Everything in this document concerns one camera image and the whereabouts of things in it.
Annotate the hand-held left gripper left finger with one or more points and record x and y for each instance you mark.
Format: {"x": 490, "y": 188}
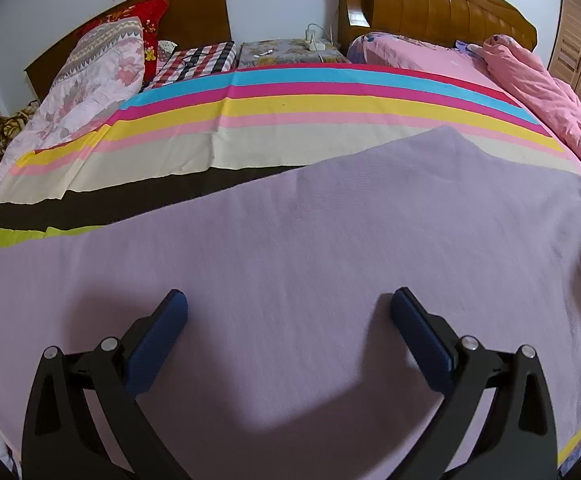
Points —
{"x": 158, "y": 340}

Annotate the pink quilt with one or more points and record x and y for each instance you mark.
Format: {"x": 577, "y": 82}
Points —
{"x": 555, "y": 90}

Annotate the glossy wooden headboard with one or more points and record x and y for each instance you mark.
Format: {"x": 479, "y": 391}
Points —
{"x": 435, "y": 5}

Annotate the small purple cloth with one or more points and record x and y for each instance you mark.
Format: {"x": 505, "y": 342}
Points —
{"x": 468, "y": 48}

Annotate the plaid cloth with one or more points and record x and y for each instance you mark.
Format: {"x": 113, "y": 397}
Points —
{"x": 195, "y": 62}

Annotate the pink floral pillow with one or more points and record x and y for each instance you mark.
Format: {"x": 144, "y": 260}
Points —
{"x": 420, "y": 57}

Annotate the brown yellow blanket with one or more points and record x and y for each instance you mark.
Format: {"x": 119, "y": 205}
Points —
{"x": 8, "y": 130}

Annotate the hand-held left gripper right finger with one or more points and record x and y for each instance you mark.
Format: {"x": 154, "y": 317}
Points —
{"x": 423, "y": 340}

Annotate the floral covered nightstand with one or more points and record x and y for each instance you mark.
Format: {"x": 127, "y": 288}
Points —
{"x": 285, "y": 57}

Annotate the rainbow striped blanket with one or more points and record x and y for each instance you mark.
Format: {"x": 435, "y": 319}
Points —
{"x": 270, "y": 110}

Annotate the red embroidered pillow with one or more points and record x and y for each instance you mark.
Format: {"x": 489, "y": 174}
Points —
{"x": 145, "y": 20}

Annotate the small white object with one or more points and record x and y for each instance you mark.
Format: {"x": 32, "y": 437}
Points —
{"x": 262, "y": 53}

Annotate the white floral bed sheet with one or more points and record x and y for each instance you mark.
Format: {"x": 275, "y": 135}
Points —
{"x": 55, "y": 120}

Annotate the white power strip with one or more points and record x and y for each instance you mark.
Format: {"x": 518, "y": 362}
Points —
{"x": 314, "y": 42}

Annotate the dark wooden headboard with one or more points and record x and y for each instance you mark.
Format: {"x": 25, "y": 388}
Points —
{"x": 195, "y": 15}

